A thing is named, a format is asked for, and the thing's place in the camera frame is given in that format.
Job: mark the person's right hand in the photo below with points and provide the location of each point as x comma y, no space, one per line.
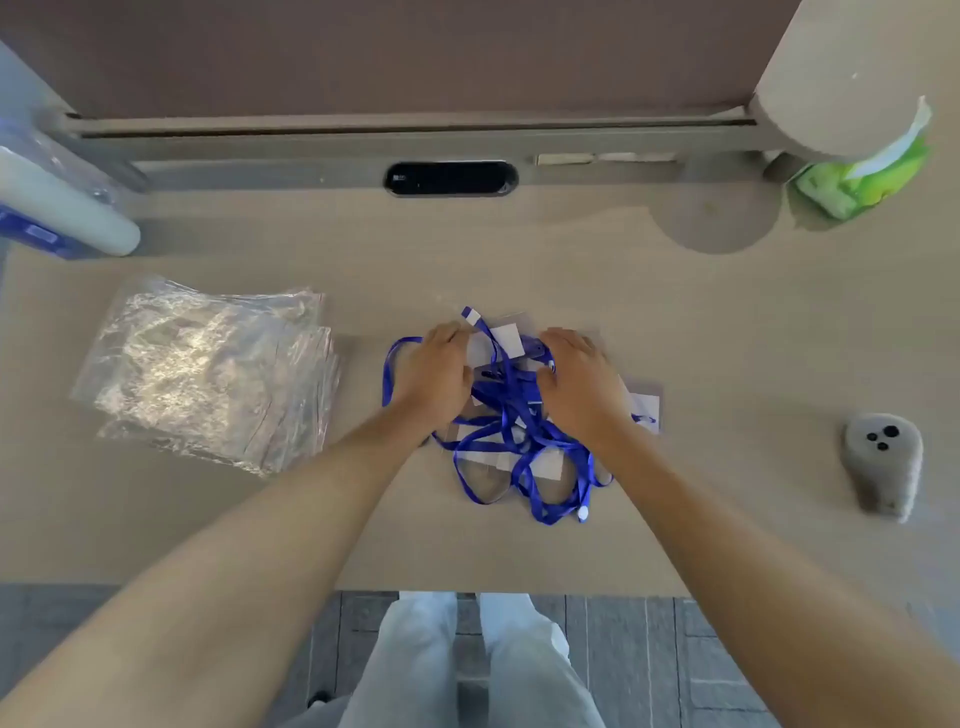
585,390

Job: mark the person's left hand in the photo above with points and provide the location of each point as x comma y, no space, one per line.
431,379

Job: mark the person's right fingers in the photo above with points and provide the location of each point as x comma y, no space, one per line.
570,345

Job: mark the person's left fingers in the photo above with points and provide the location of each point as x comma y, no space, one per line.
452,341

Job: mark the person's left forearm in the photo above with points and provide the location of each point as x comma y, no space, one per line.
225,585

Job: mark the person's right forearm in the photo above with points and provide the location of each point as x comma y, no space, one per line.
757,585

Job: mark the white label strip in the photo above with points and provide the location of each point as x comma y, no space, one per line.
600,158

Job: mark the stack of clear plastic bags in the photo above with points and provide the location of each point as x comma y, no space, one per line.
217,375

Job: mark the brown desk partition panel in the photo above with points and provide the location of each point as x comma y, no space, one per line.
390,52

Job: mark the person's light trousers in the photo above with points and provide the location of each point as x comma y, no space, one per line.
480,667

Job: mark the green wet wipes packet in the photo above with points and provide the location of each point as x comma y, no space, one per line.
862,180

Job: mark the white cylindrical roll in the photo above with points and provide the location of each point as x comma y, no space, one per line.
60,206

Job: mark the blue box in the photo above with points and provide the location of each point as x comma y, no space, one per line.
30,236

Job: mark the clear plastic wrapping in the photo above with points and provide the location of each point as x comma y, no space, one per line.
52,161

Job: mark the grey desk rail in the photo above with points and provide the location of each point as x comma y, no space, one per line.
300,150

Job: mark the grey round post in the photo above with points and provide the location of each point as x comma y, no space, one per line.
847,67

